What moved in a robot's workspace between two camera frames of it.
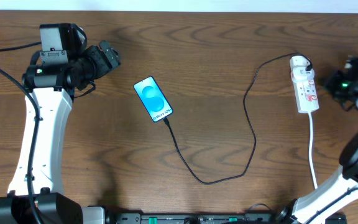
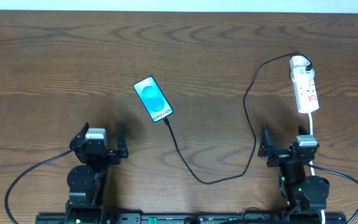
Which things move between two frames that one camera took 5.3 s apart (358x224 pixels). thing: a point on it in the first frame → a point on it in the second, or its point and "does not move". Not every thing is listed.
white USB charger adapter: [300, 74] does not move
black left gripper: [105, 55] → [111, 156]
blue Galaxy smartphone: [153, 99] does not move
